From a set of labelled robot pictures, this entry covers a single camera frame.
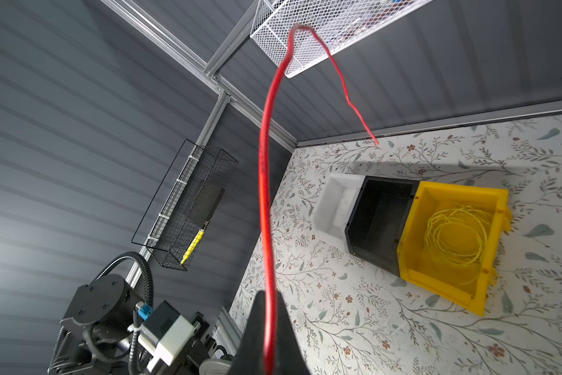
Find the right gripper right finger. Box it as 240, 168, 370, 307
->
274, 292, 311, 375

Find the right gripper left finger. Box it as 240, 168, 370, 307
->
228, 291, 265, 375

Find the red cable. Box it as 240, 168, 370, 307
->
256, 22, 380, 375

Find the grey perforated spool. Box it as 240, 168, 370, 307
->
199, 359, 232, 375

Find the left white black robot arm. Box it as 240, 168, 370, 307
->
47, 274, 215, 374

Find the yellow green striped item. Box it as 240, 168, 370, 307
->
179, 220, 210, 267

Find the yellow plastic bin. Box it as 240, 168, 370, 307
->
397, 181, 512, 317

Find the black plastic bin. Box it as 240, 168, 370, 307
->
345, 176, 419, 277

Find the white plastic bin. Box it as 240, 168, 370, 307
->
311, 173, 365, 252

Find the black flat pad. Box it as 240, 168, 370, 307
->
188, 182, 225, 227

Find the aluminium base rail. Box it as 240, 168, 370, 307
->
205, 307, 243, 359

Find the left black corrugated hose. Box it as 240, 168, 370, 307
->
50, 251, 156, 375

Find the black wire basket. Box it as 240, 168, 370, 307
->
132, 139, 238, 271

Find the yellow cable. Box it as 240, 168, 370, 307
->
423, 204, 495, 286

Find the white wire mesh basket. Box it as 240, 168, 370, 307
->
251, 0, 430, 66

